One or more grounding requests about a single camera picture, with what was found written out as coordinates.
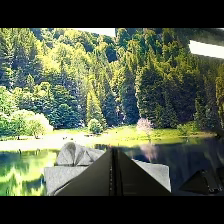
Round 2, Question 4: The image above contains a grey shirt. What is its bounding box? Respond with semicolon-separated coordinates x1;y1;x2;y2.
43;141;173;197

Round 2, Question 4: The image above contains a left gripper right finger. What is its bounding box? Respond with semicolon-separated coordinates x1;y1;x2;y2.
113;148;173;197

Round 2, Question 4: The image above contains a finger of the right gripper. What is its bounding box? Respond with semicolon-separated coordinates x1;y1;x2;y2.
179;168;212;196
203;165;224;194

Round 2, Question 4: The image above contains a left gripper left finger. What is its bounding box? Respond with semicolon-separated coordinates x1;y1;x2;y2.
54;147;115;197

